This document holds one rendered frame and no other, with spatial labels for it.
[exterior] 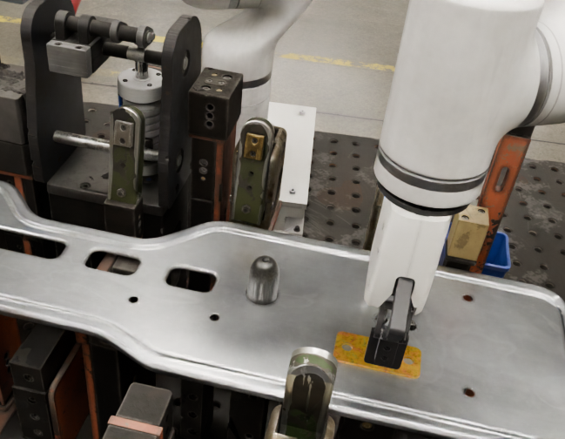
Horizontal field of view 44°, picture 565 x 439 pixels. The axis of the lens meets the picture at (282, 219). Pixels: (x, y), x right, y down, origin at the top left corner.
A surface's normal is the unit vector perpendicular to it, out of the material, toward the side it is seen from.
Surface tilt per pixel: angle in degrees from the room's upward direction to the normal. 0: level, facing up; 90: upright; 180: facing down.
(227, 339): 0
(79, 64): 90
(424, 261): 85
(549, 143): 0
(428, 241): 82
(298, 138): 4
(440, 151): 90
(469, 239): 90
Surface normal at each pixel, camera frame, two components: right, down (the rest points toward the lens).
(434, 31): -0.70, 0.39
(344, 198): 0.10, -0.78
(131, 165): -0.18, 0.41
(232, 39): -0.21, -0.37
